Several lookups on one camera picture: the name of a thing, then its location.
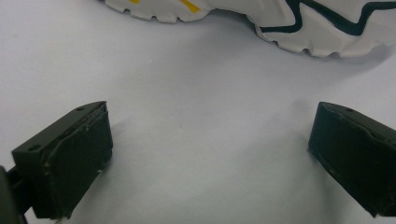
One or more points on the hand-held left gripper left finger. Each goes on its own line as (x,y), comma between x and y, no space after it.
(68,155)

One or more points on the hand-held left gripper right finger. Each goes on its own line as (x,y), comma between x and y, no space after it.
(355,149)

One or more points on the white sneaker with dark line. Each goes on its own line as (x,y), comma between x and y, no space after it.
(320,28)

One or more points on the white sneaker with yellow stripes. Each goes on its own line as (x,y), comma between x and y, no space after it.
(162,7)

